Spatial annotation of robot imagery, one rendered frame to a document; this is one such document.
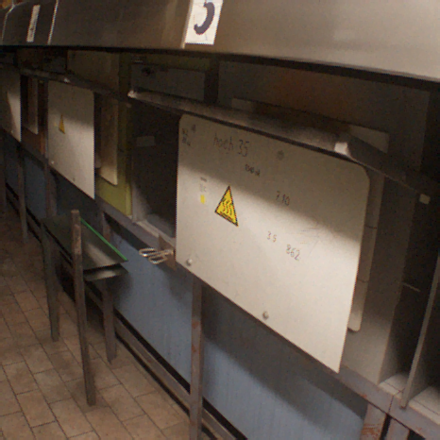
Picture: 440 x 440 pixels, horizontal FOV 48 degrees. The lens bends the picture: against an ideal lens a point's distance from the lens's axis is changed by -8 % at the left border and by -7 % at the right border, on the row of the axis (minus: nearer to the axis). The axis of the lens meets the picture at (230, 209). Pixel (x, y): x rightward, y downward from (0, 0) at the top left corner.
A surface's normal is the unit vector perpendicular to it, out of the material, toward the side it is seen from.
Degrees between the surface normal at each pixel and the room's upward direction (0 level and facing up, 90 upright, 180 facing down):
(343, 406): 90
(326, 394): 90
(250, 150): 90
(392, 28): 79
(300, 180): 90
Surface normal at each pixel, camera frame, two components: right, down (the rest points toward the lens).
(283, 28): -0.79, -0.04
